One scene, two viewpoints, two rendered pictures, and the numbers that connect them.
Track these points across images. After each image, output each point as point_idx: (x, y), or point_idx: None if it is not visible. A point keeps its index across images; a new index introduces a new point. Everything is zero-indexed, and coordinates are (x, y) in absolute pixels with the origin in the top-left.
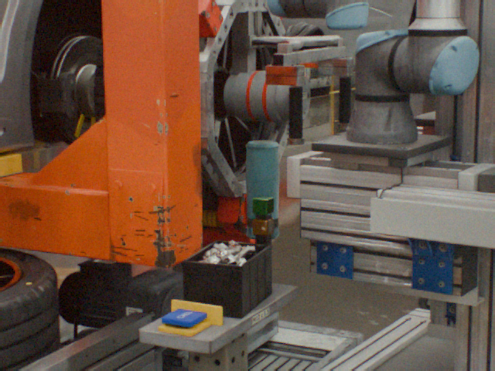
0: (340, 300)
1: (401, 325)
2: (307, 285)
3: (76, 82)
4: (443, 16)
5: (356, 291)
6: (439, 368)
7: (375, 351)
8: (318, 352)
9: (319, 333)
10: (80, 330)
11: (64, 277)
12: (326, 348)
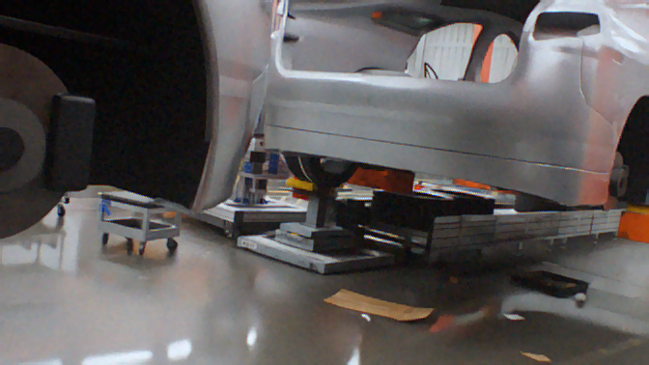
0: (204, 262)
1: (250, 210)
2: (208, 270)
3: None
4: None
5: (186, 263)
6: (255, 208)
7: (270, 209)
8: (266, 237)
9: (256, 239)
10: (359, 259)
11: (365, 304)
12: (261, 237)
